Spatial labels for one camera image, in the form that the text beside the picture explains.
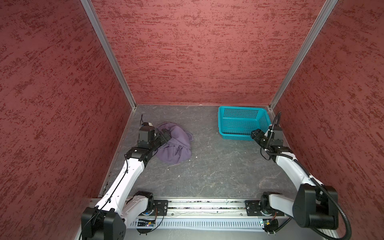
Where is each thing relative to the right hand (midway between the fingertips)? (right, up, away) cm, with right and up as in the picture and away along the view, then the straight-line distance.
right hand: (253, 136), depth 88 cm
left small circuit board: (-60, -41, -16) cm, 75 cm away
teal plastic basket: (-4, +7, +22) cm, 23 cm away
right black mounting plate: (-5, -35, -15) cm, 38 cm away
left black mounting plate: (-52, -35, -14) cm, 64 cm away
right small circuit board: (+1, -42, -18) cm, 45 cm away
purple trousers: (-47, -9, +2) cm, 48 cm away
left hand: (-53, 0, -7) cm, 53 cm away
